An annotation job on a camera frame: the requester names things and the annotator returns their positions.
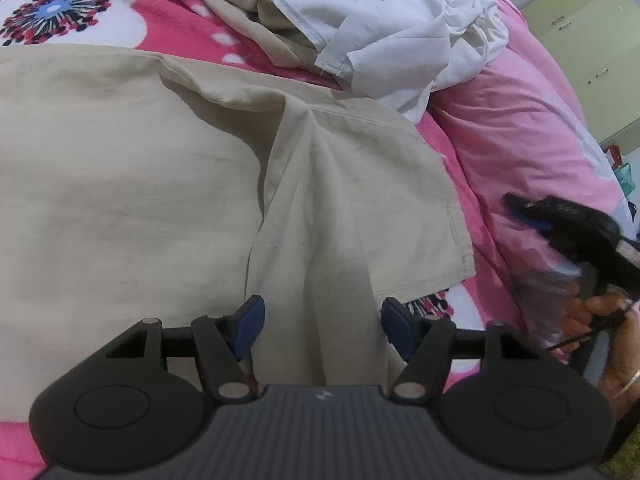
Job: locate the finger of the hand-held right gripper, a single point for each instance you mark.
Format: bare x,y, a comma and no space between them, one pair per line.
522,207

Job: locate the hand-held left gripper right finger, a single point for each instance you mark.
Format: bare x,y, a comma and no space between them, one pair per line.
398,327

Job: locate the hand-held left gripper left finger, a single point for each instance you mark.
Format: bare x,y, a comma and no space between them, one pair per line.
250,322

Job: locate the beige pants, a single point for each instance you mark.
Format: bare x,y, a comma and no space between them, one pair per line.
125,185

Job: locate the person's right forearm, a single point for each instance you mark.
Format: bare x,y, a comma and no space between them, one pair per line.
625,365

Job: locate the person's right hand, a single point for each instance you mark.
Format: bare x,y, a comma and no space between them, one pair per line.
597,310

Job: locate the teal plastic item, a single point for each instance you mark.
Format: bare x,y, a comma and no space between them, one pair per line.
625,175

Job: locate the pale yellow cabinet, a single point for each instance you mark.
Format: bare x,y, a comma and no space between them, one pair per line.
590,35

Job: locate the white garment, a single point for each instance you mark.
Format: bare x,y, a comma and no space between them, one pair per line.
400,25

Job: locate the beige garment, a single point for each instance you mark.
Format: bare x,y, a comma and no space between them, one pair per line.
280,35

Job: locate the pink floral blanket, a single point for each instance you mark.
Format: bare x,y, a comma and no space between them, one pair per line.
175,25

